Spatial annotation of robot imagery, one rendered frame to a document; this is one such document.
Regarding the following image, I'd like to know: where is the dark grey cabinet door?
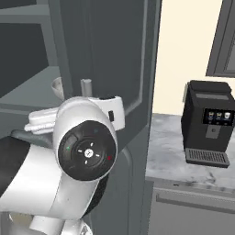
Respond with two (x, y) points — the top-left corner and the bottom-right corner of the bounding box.
(48, 0), (163, 151)

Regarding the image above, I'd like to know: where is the grey beige cup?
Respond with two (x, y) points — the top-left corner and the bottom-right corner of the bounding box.
(50, 76), (65, 101)

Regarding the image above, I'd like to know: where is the grey drawer handle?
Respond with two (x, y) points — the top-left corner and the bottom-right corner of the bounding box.
(155, 195), (235, 215)

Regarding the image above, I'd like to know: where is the dark grey lower cabinet panel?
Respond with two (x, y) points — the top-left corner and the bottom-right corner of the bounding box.
(82, 124), (154, 235)

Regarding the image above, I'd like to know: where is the open dark grey wall cabinet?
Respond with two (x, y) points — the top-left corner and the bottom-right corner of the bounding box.
(0, 0), (66, 118)

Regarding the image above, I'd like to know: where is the closed grey wall cabinet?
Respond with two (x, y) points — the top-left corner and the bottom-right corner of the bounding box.
(206, 0), (235, 78)

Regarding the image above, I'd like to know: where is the grey drawer front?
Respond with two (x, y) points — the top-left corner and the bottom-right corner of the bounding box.
(148, 185), (235, 235)

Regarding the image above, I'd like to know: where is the black coffee machine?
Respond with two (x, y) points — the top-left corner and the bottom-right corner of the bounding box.
(180, 79), (235, 169)

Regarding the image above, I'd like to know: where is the grey cabinet door handle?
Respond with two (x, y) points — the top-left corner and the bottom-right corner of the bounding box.
(80, 78), (93, 99)

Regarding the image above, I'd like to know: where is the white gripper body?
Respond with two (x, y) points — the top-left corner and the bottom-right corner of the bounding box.
(24, 106), (61, 136)

